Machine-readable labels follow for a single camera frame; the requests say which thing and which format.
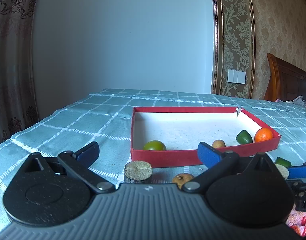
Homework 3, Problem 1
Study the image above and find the red shallow cardboard box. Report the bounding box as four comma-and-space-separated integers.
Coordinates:
130, 106, 281, 168

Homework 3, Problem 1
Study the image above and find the brown small round fruit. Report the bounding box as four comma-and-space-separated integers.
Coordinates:
172, 173, 194, 189

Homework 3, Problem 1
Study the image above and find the brown patterned curtain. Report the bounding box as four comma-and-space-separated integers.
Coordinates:
0, 0, 39, 144

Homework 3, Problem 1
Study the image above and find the green round fruit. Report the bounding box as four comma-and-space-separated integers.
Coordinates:
143, 140, 167, 151

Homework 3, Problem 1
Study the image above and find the teal checked tablecloth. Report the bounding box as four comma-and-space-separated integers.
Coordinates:
0, 89, 306, 232

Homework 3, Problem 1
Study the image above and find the gold wall frame moulding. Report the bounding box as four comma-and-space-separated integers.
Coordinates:
212, 0, 256, 99

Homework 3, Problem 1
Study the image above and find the green cut fruit piece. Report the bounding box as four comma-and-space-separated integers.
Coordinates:
236, 130, 253, 145

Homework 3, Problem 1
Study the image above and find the pink floral cloth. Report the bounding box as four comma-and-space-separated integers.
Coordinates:
286, 209, 306, 237

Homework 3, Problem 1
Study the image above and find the wooden headboard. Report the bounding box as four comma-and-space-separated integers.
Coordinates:
264, 53, 306, 101

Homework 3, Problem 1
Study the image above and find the brown longan fruit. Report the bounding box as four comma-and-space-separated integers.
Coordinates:
212, 139, 226, 148

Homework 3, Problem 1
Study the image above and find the white wall light switch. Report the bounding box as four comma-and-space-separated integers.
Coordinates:
227, 69, 246, 85

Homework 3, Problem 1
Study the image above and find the orange mandarin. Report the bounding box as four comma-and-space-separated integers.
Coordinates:
254, 127, 274, 142

